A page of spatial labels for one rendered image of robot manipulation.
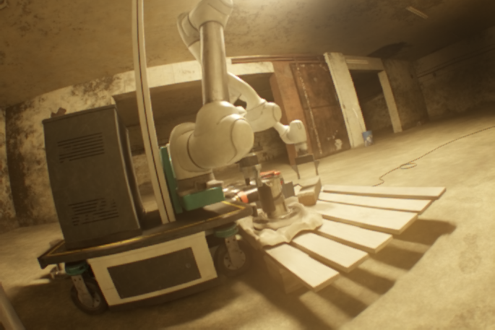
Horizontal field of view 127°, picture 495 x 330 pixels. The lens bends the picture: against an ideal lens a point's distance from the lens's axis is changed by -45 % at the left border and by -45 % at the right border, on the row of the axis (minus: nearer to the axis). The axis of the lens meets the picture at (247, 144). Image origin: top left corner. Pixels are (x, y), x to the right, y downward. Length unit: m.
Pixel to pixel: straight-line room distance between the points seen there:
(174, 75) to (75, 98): 2.40
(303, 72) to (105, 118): 5.71
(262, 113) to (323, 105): 5.29
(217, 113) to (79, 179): 0.58
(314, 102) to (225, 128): 5.46
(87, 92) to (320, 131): 5.78
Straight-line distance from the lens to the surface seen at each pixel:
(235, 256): 0.99
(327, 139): 6.07
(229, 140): 0.67
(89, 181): 0.91
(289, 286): 0.86
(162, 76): 5.18
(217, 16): 0.98
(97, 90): 5.38
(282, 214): 1.11
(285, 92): 5.75
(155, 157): 0.98
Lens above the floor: 0.53
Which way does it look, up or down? 3 degrees up
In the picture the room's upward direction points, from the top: 13 degrees counter-clockwise
